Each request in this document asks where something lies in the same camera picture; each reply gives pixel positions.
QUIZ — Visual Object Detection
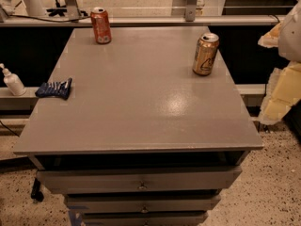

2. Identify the middle grey drawer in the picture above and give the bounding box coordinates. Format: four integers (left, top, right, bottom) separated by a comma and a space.
66, 194, 220, 213

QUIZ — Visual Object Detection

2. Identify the bottom grey drawer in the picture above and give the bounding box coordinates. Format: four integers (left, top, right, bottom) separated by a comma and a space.
83, 211, 208, 226

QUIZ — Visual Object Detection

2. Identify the gold soda can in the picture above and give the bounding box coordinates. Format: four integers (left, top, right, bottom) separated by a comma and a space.
193, 32, 219, 76

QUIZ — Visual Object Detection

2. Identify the grey drawer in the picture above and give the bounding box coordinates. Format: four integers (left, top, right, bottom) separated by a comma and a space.
83, 211, 208, 226
66, 194, 220, 213
37, 166, 242, 194

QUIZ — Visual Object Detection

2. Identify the top grey drawer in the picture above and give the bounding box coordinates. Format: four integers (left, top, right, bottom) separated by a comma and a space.
37, 166, 242, 194

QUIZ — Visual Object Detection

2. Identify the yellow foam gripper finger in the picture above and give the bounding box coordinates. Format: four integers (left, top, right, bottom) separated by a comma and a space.
258, 23, 281, 48
258, 61, 301, 125

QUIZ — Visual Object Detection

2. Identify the orange soda can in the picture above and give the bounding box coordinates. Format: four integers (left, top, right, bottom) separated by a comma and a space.
90, 7, 112, 44

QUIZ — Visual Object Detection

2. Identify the black cable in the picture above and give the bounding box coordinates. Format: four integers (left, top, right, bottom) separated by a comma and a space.
0, 7, 92, 23

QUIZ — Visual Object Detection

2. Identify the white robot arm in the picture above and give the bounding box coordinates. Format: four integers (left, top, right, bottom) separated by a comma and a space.
258, 2, 301, 125

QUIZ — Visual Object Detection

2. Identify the black caster wheel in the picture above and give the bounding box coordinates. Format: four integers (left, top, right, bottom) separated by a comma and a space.
30, 179, 44, 202

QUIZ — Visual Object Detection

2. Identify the grey drawer cabinet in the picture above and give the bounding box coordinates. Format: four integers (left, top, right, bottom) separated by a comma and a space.
12, 25, 264, 226

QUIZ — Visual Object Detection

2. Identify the white pump bottle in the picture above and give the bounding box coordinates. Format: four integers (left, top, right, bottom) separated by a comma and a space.
0, 63, 26, 96

